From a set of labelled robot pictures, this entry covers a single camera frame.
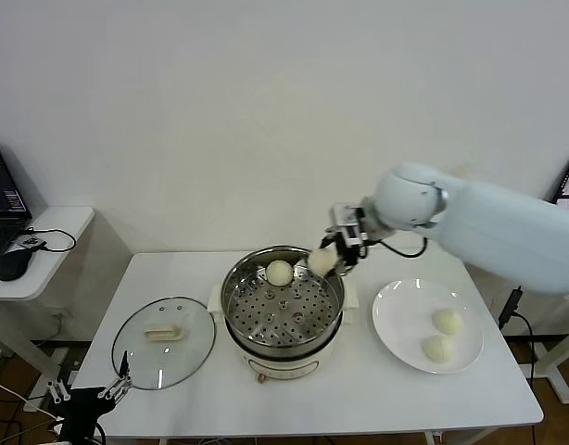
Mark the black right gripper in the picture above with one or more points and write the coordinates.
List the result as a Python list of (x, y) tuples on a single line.
[(351, 236)]

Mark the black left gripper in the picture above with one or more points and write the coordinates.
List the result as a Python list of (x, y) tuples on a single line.
[(87, 412)]

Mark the stainless steel steamer basket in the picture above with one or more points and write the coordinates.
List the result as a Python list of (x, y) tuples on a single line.
[(284, 320)]

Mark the white side table with label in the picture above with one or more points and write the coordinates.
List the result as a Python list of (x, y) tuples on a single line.
[(562, 347)]

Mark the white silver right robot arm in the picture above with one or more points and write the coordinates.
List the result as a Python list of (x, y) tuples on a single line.
[(497, 232)]

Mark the steel steamer pot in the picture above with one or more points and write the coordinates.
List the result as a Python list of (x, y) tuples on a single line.
[(284, 366)]

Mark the round glass pot lid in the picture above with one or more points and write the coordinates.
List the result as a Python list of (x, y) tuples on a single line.
[(164, 343)]

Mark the white round plate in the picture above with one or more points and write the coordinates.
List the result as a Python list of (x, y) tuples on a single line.
[(405, 320)]

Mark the small black usb adapter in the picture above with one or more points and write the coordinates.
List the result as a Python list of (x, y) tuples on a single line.
[(30, 241)]

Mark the white steamed baozi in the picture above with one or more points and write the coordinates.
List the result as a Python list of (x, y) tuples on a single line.
[(437, 350), (280, 272), (448, 321), (322, 261)]

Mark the black computer mouse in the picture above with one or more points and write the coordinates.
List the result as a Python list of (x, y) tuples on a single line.
[(13, 264)]

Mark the white side table with mouse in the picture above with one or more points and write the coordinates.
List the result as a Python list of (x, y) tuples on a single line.
[(48, 259)]

